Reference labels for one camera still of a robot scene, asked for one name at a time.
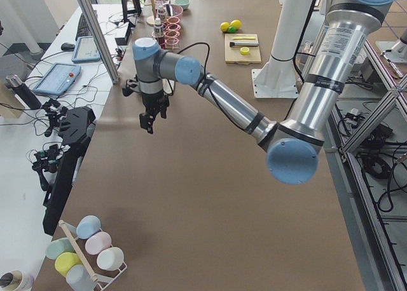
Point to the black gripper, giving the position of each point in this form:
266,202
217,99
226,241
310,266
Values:
153,101

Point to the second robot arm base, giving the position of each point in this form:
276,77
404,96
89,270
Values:
394,53

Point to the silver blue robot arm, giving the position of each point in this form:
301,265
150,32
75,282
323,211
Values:
292,146

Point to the tea bottle front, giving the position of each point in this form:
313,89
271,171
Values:
158,28

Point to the tea bottle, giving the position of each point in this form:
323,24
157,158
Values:
161,14
158,28

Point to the tea bottle back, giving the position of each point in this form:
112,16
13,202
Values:
161,14

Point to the blue teach pendant upper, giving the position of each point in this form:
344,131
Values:
85,50

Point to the blue teach pendant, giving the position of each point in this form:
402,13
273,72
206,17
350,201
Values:
85,50
58,79

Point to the wooden mug tree stand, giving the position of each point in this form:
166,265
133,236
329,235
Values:
151,18

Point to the blue teach pendant lower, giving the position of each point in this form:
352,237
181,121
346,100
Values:
58,79

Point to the pink bowl with ice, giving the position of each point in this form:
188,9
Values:
173,10

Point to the half cut lemon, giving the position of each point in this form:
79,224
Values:
244,51

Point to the wooden cutting board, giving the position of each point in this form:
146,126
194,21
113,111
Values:
233,56

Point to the black keyboard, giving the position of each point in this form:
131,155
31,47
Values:
83,30

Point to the black computer mouse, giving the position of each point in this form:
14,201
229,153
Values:
67,47

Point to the yellow plastic knife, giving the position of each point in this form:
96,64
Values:
243,37

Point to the yellow lemon left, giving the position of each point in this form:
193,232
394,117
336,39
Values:
224,26

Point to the yellow lemon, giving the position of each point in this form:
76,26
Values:
224,26
236,23

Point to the green lime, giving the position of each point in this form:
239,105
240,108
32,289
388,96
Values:
231,30

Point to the mint green bowl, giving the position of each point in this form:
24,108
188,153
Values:
184,4

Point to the yellow lemon right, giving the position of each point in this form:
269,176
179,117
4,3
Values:
236,23

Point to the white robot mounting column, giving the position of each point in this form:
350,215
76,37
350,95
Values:
277,78

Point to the pink cup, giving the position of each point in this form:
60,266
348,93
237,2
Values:
98,242

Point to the black thermos bottle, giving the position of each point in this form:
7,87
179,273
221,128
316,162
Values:
22,90

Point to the cream cup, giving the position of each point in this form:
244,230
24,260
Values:
110,259

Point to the green cup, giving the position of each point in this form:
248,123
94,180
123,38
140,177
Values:
57,247

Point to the yellow cup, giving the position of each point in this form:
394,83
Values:
65,261

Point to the grey blue cup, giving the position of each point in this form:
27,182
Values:
79,279

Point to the copper wire bottle rack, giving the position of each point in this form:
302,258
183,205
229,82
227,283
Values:
171,35

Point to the black handled knife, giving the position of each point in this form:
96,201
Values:
235,44

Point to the aluminium frame post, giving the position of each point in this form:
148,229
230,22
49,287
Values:
87,10

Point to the white wire cup rack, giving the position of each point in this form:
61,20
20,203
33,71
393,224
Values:
104,279

